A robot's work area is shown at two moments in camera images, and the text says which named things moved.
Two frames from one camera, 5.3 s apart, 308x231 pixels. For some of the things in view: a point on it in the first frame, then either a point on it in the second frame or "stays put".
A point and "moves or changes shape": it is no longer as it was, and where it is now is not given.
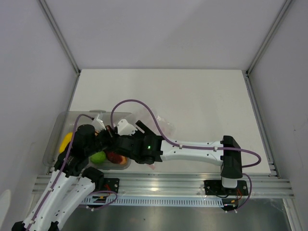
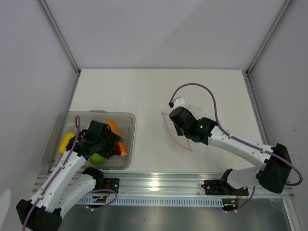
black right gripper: [147, 133] to [178, 131]
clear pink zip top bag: [145, 117] to [182, 140]
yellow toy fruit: [67, 139] stays put
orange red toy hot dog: [116, 158] moves or changes shape
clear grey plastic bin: [65, 122] stays put
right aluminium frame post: [269, 38] stays put
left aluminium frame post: [60, 36] stays put
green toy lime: [98, 158] stays put
